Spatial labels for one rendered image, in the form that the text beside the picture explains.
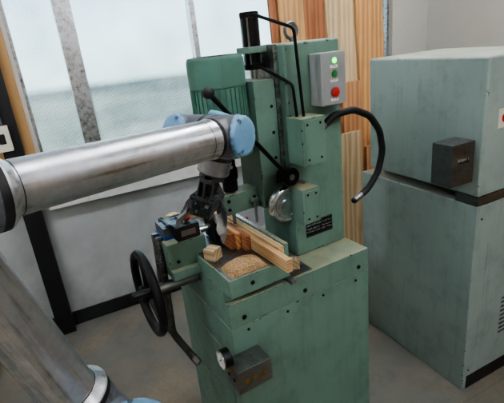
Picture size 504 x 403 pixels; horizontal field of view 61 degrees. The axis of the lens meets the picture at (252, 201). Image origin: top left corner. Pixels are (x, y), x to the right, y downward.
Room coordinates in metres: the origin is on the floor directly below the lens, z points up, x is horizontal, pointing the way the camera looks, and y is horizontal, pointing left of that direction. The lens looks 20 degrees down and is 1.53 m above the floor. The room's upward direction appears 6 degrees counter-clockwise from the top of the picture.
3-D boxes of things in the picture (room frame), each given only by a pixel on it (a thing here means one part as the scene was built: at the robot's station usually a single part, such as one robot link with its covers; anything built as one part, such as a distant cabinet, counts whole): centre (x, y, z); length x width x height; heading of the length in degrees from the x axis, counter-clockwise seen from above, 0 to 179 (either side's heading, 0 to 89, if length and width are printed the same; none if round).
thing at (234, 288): (1.37, 0.18, 0.87); 0.61 x 0.30 x 0.06; 29
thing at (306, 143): (1.35, -0.19, 1.22); 0.09 x 0.08 x 0.15; 119
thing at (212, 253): (1.23, 0.14, 0.92); 0.04 x 0.04 x 0.04; 56
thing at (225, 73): (1.38, 0.07, 1.35); 0.18 x 0.18 x 0.31
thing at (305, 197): (1.33, -0.17, 1.02); 0.09 x 0.07 x 0.12; 29
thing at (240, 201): (1.39, 0.05, 1.03); 0.14 x 0.07 x 0.09; 119
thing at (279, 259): (1.39, 0.07, 0.92); 0.68 x 0.02 x 0.04; 29
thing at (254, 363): (1.08, 0.07, 0.58); 0.12 x 0.08 x 0.08; 119
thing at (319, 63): (1.41, -0.28, 1.40); 0.10 x 0.06 x 0.16; 119
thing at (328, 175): (1.52, -0.19, 1.16); 0.22 x 0.22 x 0.72; 29
